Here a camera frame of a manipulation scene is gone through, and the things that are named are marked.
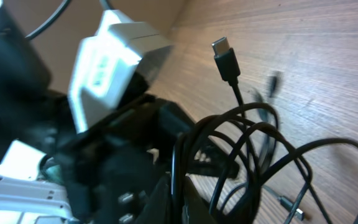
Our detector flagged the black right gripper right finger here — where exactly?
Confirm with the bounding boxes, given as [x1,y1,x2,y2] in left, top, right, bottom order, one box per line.
[181,177,216,224]

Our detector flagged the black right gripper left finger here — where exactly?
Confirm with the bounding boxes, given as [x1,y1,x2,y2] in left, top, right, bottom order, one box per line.
[140,174,171,224]

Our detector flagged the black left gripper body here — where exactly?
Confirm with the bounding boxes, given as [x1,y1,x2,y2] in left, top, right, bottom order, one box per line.
[42,90,241,224]

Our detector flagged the black USB cable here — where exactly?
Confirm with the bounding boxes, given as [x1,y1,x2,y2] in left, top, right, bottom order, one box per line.
[170,70,358,224]

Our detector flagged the black USB-C cable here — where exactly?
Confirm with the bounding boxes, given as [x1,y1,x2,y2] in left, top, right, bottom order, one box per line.
[211,36,248,119]

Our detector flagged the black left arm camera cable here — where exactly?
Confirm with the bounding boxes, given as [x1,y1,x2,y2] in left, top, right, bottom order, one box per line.
[25,0,114,40]

